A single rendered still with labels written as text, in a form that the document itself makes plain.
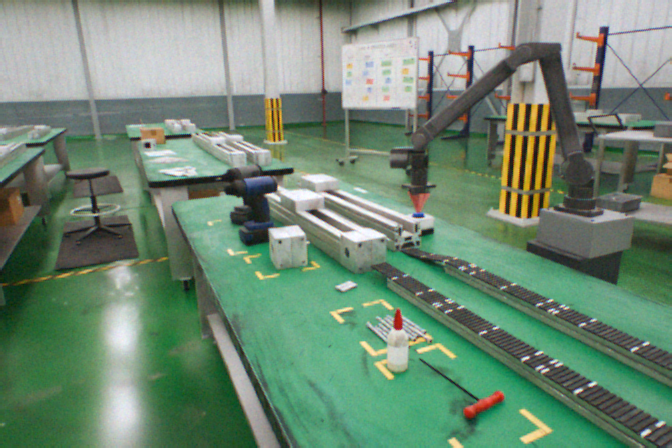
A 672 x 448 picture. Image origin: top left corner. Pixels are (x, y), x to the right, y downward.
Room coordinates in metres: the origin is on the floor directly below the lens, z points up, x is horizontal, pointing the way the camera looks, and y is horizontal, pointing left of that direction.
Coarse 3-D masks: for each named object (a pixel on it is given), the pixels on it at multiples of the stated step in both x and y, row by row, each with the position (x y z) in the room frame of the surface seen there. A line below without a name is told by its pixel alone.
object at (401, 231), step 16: (320, 192) 1.81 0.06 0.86; (336, 192) 1.82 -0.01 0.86; (336, 208) 1.66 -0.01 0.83; (352, 208) 1.55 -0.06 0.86; (368, 208) 1.59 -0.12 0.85; (384, 208) 1.52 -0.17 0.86; (368, 224) 1.45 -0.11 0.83; (384, 224) 1.36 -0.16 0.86; (400, 224) 1.32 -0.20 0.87; (416, 224) 1.35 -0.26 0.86; (400, 240) 1.32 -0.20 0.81; (416, 240) 1.35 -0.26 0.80
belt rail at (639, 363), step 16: (448, 272) 1.13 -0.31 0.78; (464, 272) 1.07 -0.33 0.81; (480, 288) 1.02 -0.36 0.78; (496, 288) 0.98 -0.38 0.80; (512, 304) 0.93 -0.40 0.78; (528, 304) 0.89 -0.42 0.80; (544, 320) 0.86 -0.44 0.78; (560, 320) 0.82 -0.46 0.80; (576, 336) 0.79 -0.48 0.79; (592, 336) 0.76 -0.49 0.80; (608, 352) 0.73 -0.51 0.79; (624, 352) 0.71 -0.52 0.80; (640, 368) 0.68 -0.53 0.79; (656, 368) 0.66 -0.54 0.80
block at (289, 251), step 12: (276, 228) 1.28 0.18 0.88; (288, 228) 1.28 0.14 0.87; (300, 228) 1.28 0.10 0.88; (276, 240) 1.19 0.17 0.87; (288, 240) 1.20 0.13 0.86; (300, 240) 1.22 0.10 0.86; (276, 252) 1.19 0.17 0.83; (288, 252) 1.20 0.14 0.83; (300, 252) 1.21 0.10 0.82; (276, 264) 1.20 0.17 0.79; (288, 264) 1.20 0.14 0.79; (300, 264) 1.21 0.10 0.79
